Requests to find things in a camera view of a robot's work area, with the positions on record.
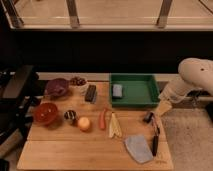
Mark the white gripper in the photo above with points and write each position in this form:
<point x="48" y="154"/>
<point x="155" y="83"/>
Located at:
<point x="174" y="91"/>

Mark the blue sponge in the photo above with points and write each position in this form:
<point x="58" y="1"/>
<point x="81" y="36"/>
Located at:
<point x="117" y="91"/>

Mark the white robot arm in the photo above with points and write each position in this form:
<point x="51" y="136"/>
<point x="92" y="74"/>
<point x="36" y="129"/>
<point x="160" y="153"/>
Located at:
<point x="193" y="73"/>

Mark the metal cup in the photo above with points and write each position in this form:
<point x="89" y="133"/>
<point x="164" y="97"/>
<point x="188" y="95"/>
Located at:
<point x="71" y="117"/>

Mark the green plastic tray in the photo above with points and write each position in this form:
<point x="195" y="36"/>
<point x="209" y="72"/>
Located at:
<point x="138" y="90"/>

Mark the blue grey cloth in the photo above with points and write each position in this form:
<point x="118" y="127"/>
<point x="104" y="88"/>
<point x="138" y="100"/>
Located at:
<point x="138" y="148"/>

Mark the orange carrot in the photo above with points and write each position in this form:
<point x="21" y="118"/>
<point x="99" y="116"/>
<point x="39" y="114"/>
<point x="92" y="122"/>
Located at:
<point x="102" y="122"/>

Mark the dark rectangular block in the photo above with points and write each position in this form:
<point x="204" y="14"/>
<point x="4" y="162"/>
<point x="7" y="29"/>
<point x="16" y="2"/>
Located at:
<point x="90" y="93"/>

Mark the wooden cutting board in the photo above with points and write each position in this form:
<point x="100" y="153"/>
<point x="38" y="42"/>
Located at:
<point x="62" y="147"/>

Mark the orange ball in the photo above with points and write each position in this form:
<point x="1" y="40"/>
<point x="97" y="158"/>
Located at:
<point x="84" y="123"/>

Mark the small bowl of nuts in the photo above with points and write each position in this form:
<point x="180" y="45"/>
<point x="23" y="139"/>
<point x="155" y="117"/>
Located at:
<point x="79" y="83"/>

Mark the purple bowl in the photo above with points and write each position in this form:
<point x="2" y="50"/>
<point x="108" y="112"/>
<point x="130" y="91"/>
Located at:
<point x="56" y="88"/>

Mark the red bowl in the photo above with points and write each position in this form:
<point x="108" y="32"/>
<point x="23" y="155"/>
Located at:
<point x="45" y="114"/>

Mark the black stand on left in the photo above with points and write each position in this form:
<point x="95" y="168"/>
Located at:
<point x="17" y="93"/>

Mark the black handled knife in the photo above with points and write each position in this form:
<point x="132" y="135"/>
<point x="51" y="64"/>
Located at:
<point x="155" y="138"/>

